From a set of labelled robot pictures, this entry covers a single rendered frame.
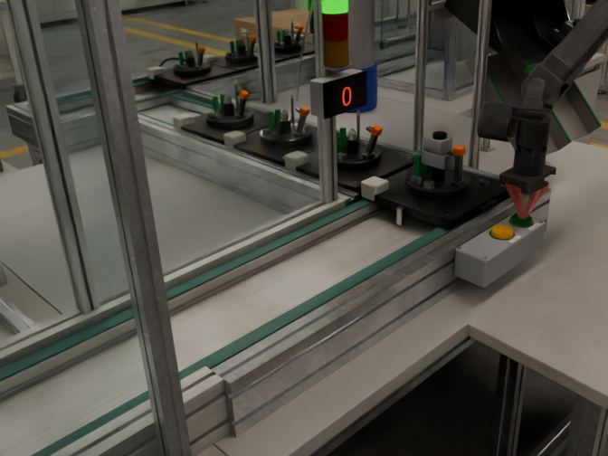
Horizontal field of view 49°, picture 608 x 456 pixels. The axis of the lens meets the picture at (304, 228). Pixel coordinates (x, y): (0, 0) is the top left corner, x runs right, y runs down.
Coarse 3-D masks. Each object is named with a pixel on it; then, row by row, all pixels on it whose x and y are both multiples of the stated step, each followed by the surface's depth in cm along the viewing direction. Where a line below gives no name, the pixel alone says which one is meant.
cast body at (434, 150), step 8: (432, 136) 143; (440, 136) 142; (448, 136) 144; (424, 144) 144; (432, 144) 143; (440, 144) 141; (448, 144) 143; (424, 152) 145; (432, 152) 144; (440, 152) 142; (424, 160) 146; (432, 160) 144; (440, 160) 143; (448, 160) 143; (440, 168) 144
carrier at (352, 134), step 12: (348, 132) 162; (348, 144) 163; (360, 144) 170; (348, 156) 163; (360, 156) 162; (372, 156) 161; (384, 156) 167; (396, 156) 167; (408, 156) 166; (348, 168) 159; (360, 168) 159; (372, 168) 160; (384, 168) 160; (396, 168) 159; (348, 180) 154; (360, 180) 154; (360, 192) 152
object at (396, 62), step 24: (384, 0) 251; (408, 0) 243; (432, 0) 235; (384, 24) 254; (408, 24) 246; (432, 24) 239; (384, 48) 258; (408, 48) 250; (432, 48) 242; (384, 72) 262; (408, 72) 254; (432, 72) 246; (456, 72) 243
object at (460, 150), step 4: (456, 148) 140; (460, 148) 140; (464, 148) 141; (448, 152) 142; (452, 152) 142; (456, 152) 141; (460, 152) 140; (464, 152) 141; (456, 156) 141; (460, 156) 140; (456, 160) 142; (460, 160) 141; (456, 164) 142; (460, 164) 142; (456, 168) 142; (460, 168) 142; (456, 172) 143; (460, 172) 143; (456, 176) 143; (460, 176) 143; (456, 180) 143; (460, 180) 143
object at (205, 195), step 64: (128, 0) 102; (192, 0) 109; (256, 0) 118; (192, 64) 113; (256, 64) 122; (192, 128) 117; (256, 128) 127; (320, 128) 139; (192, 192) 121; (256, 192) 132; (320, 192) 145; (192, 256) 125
